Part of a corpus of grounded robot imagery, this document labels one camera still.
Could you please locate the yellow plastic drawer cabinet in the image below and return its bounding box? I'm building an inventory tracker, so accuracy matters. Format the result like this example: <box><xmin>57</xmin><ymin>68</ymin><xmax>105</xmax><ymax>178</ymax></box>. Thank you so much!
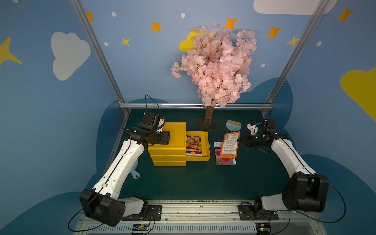
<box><xmin>147</xmin><ymin>121</ymin><xmax>188</xmax><ymax>167</ymax></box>

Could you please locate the orange back-side seed bag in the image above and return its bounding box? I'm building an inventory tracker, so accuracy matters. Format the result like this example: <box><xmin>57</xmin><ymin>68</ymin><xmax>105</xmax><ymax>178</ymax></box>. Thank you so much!
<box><xmin>220</xmin><ymin>131</ymin><xmax>240</xmax><ymax>159</ymax></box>

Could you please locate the pink flower seed bag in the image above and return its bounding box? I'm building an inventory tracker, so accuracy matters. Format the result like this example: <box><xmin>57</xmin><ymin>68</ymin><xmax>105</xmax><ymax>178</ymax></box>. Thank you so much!
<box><xmin>213</xmin><ymin>142</ymin><xmax>237</xmax><ymax>166</ymax></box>

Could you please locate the yellow drawer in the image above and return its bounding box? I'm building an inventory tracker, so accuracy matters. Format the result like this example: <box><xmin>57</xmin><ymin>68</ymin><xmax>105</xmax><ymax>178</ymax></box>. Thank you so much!
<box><xmin>186</xmin><ymin>131</ymin><xmax>211</xmax><ymax>162</ymax></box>

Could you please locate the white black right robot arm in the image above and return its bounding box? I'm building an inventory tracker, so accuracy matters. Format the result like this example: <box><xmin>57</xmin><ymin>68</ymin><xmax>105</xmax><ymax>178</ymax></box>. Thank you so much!
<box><xmin>238</xmin><ymin>132</ymin><xmax>329</xmax><ymax>212</ymax></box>

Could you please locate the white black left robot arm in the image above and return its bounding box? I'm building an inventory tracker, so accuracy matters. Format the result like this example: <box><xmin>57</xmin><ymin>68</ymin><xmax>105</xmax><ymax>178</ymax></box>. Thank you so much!
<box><xmin>80</xmin><ymin>127</ymin><xmax>170</xmax><ymax>227</ymax></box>

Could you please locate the light blue hand brush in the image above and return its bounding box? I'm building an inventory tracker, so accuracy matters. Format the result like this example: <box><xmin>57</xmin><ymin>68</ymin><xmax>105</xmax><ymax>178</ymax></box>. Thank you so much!
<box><xmin>226</xmin><ymin>120</ymin><xmax>241</xmax><ymax>132</ymax></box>

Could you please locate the light blue dustpan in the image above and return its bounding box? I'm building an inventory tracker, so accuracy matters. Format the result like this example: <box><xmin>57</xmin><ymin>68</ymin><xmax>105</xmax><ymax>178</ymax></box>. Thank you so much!
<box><xmin>129</xmin><ymin>160</ymin><xmax>140</xmax><ymax>180</ymax></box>

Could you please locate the pink blossom artificial tree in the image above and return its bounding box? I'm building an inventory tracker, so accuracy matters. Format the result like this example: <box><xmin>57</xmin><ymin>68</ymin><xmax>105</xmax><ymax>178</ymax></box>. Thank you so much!
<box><xmin>171</xmin><ymin>23</ymin><xmax>257</xmax><ymax>124</ymax></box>

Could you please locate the right green circuit board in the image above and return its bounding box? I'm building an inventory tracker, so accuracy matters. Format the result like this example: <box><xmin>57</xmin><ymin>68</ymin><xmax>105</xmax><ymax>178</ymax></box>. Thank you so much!
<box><xmin>256</xmin><ymin>223</ymin><xmax>271</xmax><ymax>235</ymax></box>

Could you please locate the green circuit board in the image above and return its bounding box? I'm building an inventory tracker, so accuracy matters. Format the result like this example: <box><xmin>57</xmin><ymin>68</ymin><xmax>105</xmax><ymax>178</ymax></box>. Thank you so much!
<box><xmin>132</xmin><ymin>224</ymin><xmax>150</xmax><ymax>233</ymax></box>
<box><xmin>256</xmin><ymin>223</ymin><xmax>271</xmax><ymax>235</ymax></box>

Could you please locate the left green circuit board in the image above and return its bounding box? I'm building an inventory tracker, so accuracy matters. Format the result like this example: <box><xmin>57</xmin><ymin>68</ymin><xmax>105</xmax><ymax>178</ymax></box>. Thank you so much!
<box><xmin>132</xmin><ymin>224</ymin><xmax>150</xmax><ymax>233</ymax></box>

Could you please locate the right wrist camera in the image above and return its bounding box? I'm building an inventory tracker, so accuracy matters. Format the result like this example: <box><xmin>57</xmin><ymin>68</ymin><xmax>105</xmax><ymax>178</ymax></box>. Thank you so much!
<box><xmin>247</xmin><ymin>119</ymin><xmax>277</xmax><ymax>136</ymax></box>

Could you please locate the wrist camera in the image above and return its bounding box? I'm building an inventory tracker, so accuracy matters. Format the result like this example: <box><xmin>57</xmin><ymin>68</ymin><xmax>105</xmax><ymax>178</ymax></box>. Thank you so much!
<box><xmin>247</xmin><ymin>119</ymin><xmax>277</xmax><ymax>136</ymax></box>
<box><xmin>139</xmin><ymin>112</ymin><xmax>165</xmax><ymax>132</ymax></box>

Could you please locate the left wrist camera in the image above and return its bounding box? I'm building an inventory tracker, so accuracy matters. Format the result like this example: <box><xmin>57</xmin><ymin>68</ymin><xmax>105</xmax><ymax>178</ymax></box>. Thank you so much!
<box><xmin>139</xmin><ymin>112</ymin><xmax>165</xmax><ymax>132</ymax></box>

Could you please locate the right aluminium frame post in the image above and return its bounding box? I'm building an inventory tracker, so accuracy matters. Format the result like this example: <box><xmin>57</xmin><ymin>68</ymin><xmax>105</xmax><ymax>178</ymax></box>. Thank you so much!
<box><xmin>261</xmin><ymin>0</ymin><xmax>330</xmax><ymax>117</ymax></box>

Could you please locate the aluminium frame post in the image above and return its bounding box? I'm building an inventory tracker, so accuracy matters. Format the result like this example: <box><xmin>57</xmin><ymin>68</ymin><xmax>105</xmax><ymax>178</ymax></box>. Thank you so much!
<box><xmin>70</xmin><ymin>0</ymin><xmax>130</xmax><ymax>116</ymax></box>
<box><xmin>261</xmin><ymin>0</ymin><xmax>330</xmax><ymax>117</ymax></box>

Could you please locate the dark metal tree base plate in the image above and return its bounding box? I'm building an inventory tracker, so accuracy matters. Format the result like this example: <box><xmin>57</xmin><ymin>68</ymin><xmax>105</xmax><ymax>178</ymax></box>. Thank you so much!
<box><xmin>198</xmin><ymin>116</ymin><xmax>216</xmax><ymax>131</ymax></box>

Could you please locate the horizontal aluminium frame rail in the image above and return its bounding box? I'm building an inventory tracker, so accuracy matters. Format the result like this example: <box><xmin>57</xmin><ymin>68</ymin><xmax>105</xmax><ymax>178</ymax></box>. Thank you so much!
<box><xmin>119</xmin><ymin>103</ymin><xmax>273</xmax><ymax>110</ymax></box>

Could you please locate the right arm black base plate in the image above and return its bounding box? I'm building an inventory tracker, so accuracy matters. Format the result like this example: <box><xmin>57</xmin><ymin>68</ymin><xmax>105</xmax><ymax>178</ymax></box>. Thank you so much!
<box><xmin>238</xmin><ymin>203</ymin><xmax>279</xmax><ymax>221</ymax></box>

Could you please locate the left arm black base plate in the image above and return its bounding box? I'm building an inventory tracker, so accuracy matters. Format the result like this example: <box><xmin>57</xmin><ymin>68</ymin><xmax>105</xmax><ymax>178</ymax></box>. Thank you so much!
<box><xmin>121</xmin><ymin>205</ymin><xmax>163</xmax><ymax>221</ymax></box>

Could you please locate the front aluminium mounting rail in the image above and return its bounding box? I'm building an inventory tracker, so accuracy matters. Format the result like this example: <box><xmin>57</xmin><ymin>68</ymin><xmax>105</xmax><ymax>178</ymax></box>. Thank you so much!
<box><xmin>72</xmin><ymin>200</ymin><xmax>327</xmax><ymax>235</ymax></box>

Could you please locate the left aluminium frame post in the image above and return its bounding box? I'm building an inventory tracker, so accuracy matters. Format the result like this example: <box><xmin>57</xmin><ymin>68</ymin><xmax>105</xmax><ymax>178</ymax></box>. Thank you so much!
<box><xmin>70</xmin><ymin>0</ymin><xmax>130</xmax><ymax>116</ymax></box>

